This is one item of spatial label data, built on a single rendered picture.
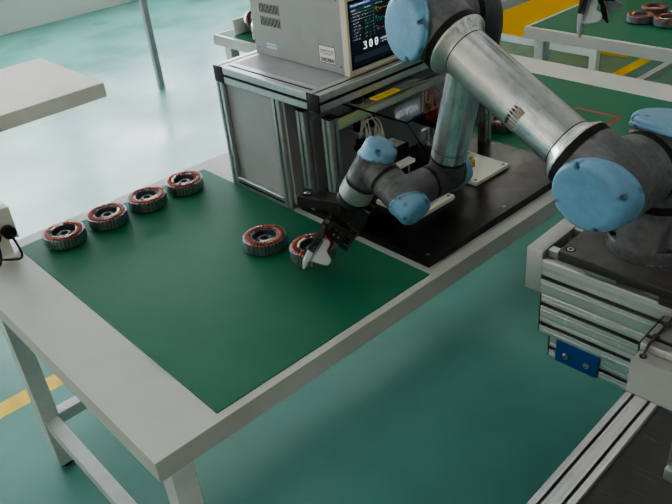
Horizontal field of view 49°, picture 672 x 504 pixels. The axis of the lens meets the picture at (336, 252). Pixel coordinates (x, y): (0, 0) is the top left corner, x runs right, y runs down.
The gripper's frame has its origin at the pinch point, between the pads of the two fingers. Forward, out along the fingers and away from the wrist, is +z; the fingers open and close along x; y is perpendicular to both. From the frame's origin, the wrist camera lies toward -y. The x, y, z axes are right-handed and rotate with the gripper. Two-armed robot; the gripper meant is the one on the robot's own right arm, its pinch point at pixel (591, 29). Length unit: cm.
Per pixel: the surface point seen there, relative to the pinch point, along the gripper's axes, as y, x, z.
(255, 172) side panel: -68, -62, 34
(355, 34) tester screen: -37, -48, -6
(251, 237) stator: -44, -84, 37
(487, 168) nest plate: -18.3, -17.9, 37.0
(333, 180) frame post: -34, -63, 26
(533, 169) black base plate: -8.8, -9.2, 38.2
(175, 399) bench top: -13, -130, 40
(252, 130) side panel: -66, -62, 21
